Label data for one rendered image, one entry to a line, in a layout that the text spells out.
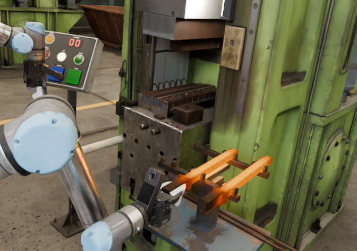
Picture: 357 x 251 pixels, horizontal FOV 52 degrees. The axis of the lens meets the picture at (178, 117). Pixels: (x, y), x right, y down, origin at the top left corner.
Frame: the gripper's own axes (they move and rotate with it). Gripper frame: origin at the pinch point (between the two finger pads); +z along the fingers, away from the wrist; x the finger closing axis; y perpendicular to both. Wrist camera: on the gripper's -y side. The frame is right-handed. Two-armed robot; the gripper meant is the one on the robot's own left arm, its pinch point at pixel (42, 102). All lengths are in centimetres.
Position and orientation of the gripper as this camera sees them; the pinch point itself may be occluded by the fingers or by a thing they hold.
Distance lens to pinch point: 176.6
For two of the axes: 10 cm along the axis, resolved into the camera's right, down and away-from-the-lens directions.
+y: -8.6, 1.0, -5.0
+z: -0.9, 9.4, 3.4
